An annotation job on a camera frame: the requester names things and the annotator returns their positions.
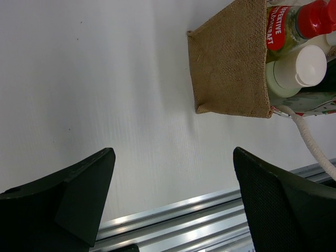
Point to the pale green white-capped bottle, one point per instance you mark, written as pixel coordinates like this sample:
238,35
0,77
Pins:
303,68

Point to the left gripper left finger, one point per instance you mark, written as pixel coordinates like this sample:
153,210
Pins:
61,211

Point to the cream pump lotion bottle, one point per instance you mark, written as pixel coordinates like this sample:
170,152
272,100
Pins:
325,42

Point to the jute watermelon canvas bag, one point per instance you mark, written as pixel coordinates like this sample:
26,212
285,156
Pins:
227,59

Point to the yellow dish soap bottle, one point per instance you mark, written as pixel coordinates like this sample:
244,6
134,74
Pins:
288,27

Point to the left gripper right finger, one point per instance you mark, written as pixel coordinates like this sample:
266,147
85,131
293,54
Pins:
285,212

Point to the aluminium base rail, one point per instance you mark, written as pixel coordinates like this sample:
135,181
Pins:
209,222

